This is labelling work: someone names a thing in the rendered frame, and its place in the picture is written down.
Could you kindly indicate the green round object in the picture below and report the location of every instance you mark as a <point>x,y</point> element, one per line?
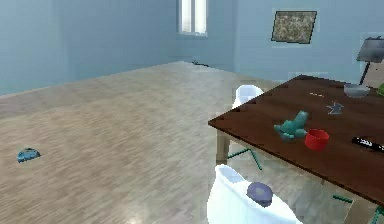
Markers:
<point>381,90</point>

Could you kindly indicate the dark brown wooden table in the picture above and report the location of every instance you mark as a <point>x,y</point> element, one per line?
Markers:
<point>336,146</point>

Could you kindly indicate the teal toy figure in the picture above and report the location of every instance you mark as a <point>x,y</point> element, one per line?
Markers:
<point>293,126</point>

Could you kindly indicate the small dark object by wall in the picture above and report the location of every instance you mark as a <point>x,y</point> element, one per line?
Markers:
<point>200,63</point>

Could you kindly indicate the white chair with green legs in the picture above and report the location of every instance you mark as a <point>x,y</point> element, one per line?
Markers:
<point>246,94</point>
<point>230,203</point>

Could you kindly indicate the red cup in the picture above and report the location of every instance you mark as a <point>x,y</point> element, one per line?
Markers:
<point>316,140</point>

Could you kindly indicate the framed brown picture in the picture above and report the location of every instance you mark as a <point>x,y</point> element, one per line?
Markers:
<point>294,26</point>

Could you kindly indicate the blue cloth on floor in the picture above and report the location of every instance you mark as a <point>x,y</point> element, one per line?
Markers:
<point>28,155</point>

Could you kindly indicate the small blue-grey star shape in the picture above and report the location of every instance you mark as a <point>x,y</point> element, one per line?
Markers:
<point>335,108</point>

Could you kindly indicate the black remote control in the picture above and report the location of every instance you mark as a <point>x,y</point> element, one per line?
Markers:
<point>366,144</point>

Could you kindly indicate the grey bowl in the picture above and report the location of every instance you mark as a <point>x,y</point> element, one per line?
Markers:
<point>356,90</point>

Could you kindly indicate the purple-grey round cushion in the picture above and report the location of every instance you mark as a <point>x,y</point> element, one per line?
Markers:
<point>260,193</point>

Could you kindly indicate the small pale stick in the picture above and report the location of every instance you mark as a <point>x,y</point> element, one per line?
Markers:
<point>316,95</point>

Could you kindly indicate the white window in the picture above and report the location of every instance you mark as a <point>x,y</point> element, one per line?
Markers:
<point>193,16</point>

